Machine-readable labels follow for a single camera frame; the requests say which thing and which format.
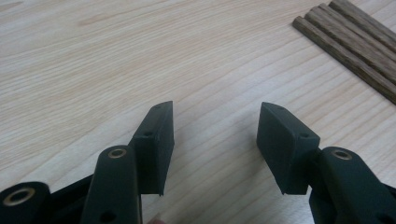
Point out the brown wooden chopstick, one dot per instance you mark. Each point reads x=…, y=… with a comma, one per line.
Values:
x=358, y=31
x=342, y=57
x=367, y=21
x=351, y=43

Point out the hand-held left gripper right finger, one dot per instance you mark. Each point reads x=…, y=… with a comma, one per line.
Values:
x=286, y=149

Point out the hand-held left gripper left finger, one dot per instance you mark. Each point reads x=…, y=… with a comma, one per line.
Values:
x=152, y=155

